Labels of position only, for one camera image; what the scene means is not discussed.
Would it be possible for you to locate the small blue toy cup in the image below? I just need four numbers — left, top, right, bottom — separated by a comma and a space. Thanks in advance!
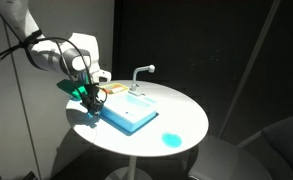
87, 111, 102, 119

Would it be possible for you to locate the dark gray chair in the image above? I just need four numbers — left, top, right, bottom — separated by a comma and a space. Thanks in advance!
187, 113, 293, 180

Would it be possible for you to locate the light blue toy sink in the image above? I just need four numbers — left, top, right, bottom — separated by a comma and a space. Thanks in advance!
99, 81, 158, 133

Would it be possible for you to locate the white table pedestal base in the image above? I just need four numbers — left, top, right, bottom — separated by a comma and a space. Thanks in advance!
104, 155, 154, 180

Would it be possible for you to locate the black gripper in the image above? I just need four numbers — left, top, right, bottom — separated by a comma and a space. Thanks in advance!
80, 83, 108, 116

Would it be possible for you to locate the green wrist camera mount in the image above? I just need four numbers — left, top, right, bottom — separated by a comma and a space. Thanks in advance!
56, 78, 89, 101

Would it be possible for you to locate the black clamp handle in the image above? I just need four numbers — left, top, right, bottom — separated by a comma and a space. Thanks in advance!
20, 171, 39, 180

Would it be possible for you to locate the thin gray metal pole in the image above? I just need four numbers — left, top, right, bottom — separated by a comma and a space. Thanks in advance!
218, 0, 282, 138

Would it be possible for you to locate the gray toy faucet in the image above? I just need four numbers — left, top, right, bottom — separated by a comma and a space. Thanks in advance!
128, 64, 156, 97

